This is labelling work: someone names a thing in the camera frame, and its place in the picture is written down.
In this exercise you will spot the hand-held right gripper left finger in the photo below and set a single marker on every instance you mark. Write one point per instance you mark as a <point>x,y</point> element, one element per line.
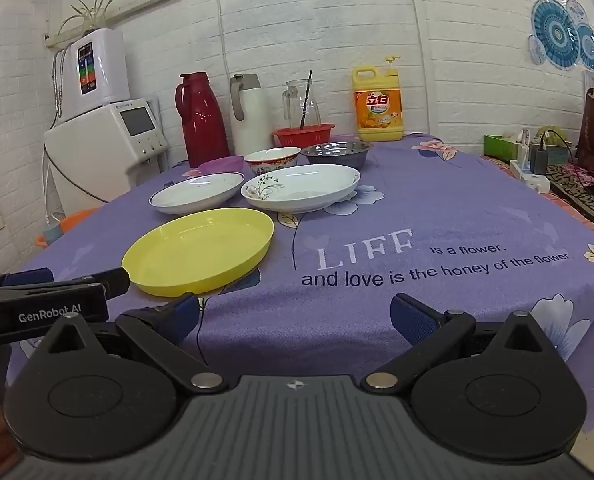
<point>184,315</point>

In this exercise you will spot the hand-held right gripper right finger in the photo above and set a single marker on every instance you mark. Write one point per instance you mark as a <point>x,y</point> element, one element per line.
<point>412,317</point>

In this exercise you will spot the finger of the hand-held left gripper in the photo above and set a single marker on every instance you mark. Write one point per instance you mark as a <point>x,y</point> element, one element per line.
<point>27,277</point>
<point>112,282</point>

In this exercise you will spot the yellow plastic plate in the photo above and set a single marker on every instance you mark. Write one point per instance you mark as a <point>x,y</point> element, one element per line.
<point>197,255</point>

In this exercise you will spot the white plate with blue rim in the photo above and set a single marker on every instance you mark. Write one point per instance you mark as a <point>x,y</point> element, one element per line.
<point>197,192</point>

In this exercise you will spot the purple plastic bowl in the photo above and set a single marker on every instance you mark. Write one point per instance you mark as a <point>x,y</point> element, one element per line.
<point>222,165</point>

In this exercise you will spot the white plate with floral print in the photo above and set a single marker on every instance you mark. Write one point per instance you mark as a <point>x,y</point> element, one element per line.
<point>307,187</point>

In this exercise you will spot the white bowl with red pattern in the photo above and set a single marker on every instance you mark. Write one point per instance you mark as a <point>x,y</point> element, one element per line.
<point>272,162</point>

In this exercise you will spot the stainless steel bowl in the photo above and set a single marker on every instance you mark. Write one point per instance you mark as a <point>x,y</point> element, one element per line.
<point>337,157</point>

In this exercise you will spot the person's left hand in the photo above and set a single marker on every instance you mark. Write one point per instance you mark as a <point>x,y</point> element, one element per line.
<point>1,437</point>

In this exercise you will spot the blue cup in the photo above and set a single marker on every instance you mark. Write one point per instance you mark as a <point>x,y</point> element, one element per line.
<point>53,235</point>

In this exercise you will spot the orange plastic basin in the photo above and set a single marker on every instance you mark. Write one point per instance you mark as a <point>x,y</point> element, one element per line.
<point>77,217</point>

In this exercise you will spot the purple floral tablecloth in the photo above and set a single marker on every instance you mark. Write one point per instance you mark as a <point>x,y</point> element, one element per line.
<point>427,200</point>

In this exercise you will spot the white appliance with screen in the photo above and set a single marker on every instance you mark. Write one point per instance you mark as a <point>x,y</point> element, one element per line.
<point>92,160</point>

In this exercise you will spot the white power strip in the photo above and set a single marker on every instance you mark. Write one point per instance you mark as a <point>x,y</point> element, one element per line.
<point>524,177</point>

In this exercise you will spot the red thermos jug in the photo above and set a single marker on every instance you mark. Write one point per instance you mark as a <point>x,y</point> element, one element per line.
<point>202,125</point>

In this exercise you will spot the green box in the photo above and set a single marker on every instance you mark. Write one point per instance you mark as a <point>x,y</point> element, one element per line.
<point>497,147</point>

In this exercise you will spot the white thermos jug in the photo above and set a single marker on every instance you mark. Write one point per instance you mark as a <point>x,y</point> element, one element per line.
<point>252,125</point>

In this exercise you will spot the grey power adapter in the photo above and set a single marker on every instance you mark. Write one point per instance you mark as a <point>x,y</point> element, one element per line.
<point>538,160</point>

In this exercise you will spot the dark patterned cloth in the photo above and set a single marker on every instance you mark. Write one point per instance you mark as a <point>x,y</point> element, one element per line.
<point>582,195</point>

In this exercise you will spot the yellow detergent bottle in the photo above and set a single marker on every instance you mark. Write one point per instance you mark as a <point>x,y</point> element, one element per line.
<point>377,110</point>

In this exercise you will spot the red plastic colander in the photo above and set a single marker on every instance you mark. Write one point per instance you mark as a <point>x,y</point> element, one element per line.
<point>302,137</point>

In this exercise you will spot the white water purifier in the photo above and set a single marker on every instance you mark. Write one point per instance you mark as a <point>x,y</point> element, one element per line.
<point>107,70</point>

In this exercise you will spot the glass pitcher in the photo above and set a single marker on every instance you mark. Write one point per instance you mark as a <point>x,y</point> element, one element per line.
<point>294,105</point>

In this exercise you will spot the black straw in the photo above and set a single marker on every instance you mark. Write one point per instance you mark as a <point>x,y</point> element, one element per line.
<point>307,95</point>

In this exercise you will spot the green spider plant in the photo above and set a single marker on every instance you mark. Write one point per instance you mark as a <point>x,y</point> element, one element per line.
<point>94,10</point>

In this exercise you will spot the blue fan wall decoration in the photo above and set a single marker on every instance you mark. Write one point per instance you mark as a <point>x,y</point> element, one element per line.
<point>557,32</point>

